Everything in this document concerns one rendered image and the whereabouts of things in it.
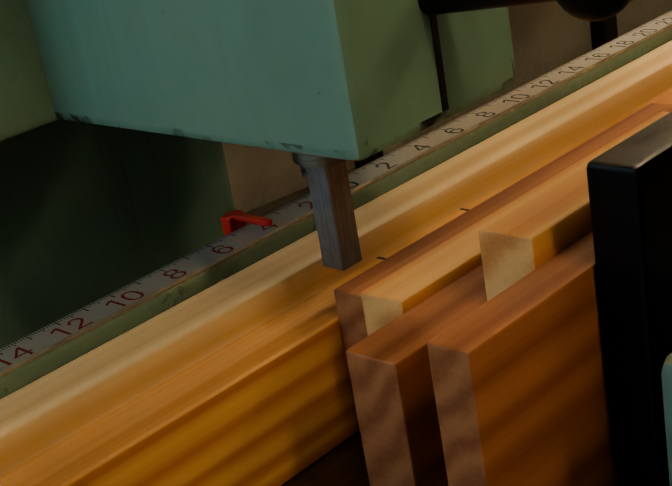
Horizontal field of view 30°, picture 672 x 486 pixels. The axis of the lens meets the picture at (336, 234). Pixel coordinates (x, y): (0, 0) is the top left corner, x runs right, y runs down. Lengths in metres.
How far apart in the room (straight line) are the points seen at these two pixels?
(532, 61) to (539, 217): 3.55
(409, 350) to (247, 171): 2.92
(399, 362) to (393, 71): 0.07
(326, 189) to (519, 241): 0.07
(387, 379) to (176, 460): 0.06
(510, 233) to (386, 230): 0.10
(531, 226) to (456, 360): 0.05
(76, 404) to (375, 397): 0.08
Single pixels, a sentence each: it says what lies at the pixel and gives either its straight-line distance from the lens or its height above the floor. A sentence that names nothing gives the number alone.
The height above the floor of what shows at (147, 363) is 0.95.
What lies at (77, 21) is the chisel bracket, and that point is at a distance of 0.39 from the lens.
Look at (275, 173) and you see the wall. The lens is 3.29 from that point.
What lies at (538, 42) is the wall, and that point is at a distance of 3.89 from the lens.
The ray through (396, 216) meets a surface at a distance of 0.42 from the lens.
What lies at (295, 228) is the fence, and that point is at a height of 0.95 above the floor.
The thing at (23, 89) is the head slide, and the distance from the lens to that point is 0.41.
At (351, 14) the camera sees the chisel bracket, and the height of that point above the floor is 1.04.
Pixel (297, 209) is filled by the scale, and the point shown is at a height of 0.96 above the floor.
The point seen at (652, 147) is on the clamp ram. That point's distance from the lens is 0.32.
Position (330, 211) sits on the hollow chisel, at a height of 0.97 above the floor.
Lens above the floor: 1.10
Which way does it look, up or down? 21 degrees down
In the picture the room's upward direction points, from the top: 10 degrees counter-clockwise
